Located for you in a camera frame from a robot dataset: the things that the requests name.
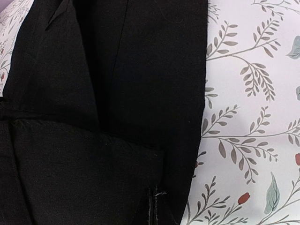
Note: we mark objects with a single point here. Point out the floral patterned tablecloth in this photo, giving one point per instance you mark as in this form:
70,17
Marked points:
247,170

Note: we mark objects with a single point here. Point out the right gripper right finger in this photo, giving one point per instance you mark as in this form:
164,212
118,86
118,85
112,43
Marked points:
162,212

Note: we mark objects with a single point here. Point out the black long sleeve shirt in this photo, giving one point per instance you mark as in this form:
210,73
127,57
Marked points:
104,99

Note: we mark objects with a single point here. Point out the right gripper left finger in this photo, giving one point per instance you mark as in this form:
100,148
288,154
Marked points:
143,214

